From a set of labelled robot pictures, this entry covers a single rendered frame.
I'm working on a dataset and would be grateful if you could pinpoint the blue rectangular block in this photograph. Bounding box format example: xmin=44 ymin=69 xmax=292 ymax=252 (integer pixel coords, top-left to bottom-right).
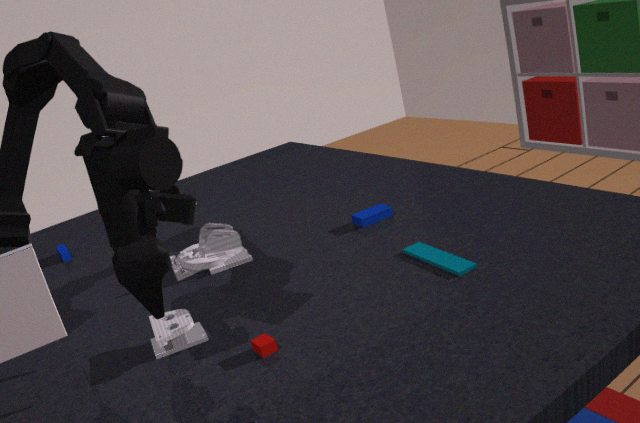
xmin=351 ymin=203 xmax=394 ymax=228

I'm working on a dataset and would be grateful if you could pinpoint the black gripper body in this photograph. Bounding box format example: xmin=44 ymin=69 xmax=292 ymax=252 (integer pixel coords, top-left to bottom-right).
xmin=95 ymin=189 xmax=173 ymax=284

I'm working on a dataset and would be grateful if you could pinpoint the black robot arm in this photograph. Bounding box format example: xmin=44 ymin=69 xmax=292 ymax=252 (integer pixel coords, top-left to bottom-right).
xmin=0 ymin=31 xmax=197 ymax=255

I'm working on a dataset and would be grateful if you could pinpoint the red cube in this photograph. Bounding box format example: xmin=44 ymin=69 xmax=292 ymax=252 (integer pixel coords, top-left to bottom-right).
xmin=251 ymin=333 xmax=278 ymax=358

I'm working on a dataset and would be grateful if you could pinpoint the small blue block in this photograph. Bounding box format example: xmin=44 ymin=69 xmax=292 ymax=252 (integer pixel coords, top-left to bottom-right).
xmin=55 ymin=243 xmax=72 ymax=262

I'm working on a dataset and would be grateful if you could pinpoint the teal flat bar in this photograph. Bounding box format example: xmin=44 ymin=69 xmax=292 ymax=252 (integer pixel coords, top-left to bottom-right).
xmin=402 ymin=241 xmax=477 ymax=276

